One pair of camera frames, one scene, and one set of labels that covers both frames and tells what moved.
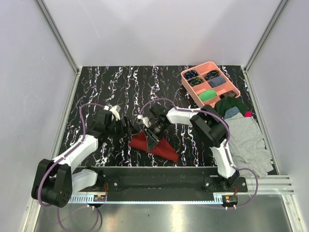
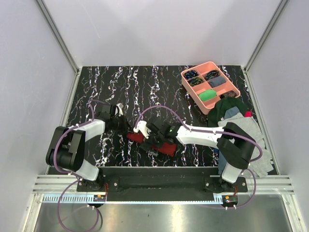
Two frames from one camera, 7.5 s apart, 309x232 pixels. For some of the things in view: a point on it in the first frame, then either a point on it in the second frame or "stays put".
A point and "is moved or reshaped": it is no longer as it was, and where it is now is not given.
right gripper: x=151 y=137 -> x=147 y=143
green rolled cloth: x=207 y=94 stays put
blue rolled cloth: x=216 y=80 stays put
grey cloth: x=247 y=146 stays put
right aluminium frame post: x=277 y=13 stays put
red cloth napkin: x=162 y=149 is moved or reshaped
